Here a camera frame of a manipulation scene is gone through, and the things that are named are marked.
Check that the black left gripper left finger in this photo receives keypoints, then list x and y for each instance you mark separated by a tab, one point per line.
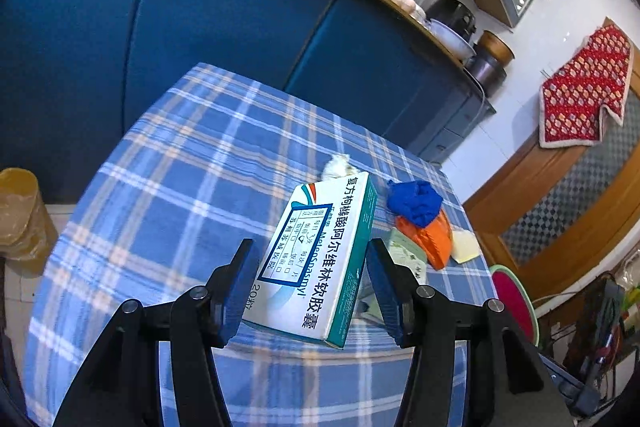
119	382

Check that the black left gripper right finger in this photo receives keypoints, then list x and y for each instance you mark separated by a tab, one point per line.
506	381

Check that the yellow sponge cloth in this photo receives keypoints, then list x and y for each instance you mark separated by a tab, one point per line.
465	246

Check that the pale green small carton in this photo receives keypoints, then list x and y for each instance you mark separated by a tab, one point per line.
403	252

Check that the white teal medicine box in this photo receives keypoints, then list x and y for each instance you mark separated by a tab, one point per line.
308	280

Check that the white tissue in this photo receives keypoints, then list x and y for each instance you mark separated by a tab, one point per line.
337	167

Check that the blue kitchen cabinets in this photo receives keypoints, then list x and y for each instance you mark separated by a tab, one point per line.
77	74

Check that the red bin with green rim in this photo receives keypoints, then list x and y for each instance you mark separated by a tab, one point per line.
512	293

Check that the orange folded plastic bag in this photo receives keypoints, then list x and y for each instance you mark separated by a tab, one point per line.
435	239

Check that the wooden door with glass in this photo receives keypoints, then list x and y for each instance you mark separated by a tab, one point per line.
551	216

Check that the brown paper sack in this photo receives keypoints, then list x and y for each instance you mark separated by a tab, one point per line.
28	234

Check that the blue crumpled cloth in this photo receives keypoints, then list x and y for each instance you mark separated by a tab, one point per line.
416	201

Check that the blue plaid tablecloth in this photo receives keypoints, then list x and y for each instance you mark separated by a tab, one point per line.
211	162

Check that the dark rice cooker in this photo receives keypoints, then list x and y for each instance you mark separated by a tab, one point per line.
488	65

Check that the red patterned quilted mat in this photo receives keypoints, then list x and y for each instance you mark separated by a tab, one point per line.
578	100

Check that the white basin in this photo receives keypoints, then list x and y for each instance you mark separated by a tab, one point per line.
453	42

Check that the black air fryer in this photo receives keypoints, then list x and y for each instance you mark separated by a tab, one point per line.
455	15

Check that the black wire rack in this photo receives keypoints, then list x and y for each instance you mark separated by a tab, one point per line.
587	334

